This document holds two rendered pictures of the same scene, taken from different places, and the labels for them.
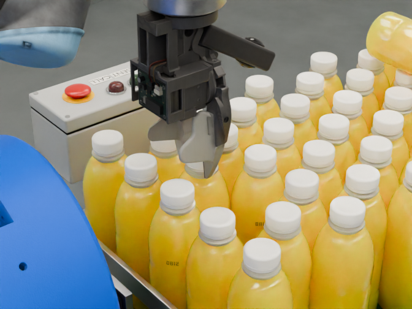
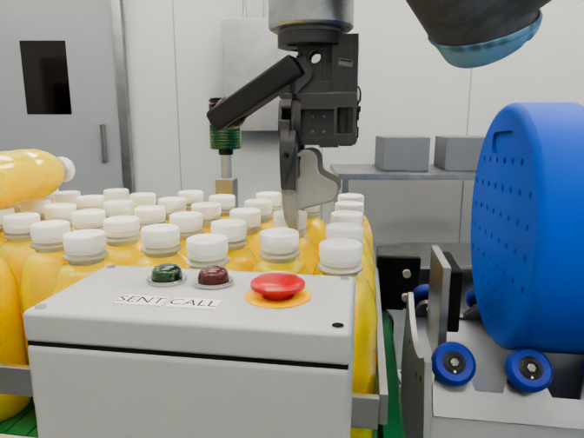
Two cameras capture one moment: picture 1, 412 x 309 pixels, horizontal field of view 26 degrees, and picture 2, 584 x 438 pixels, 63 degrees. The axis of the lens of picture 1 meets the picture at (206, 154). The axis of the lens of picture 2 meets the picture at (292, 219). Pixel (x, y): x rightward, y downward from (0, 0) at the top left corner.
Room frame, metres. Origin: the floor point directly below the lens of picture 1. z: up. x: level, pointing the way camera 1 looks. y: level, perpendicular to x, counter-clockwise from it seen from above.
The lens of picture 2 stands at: (1.28, 0.40, 1.21)
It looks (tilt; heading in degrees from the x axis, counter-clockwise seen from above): 12 degrees down; 227
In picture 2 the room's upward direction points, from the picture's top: straight up
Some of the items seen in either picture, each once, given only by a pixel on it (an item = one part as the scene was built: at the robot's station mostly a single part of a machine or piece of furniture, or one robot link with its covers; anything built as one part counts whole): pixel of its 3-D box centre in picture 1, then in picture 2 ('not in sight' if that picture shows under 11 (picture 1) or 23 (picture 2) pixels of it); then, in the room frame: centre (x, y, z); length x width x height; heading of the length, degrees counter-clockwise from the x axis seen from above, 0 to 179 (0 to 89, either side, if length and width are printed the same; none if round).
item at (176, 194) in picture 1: (177, 195); (347, 222); (0.85, 0.03, 1.09); 0.04 x 0.04 x 0.02
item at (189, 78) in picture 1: (179, 58); (317, 93); (0.90, 0.03, 1.24); 0.09 x 0.08 x 0.12; 128
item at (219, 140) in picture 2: not in sight; (225, 136); (0.71, -0.41, 1.18); 0.06 x 0.06 x 0.05
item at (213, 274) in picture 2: (116, 86); (213, 275); (1.10, 0.12, 1.11); 0.02 x 0.02 x 0.01
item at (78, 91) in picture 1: (78, 92); (277, 287); (1.08, 0.17, 1.11); 0.04 x 0.04 x 0.01
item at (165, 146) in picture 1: (165, 140); (279, 242); (0.97, 0.05, 1.09); 0.04 x 0.04 x 0.02
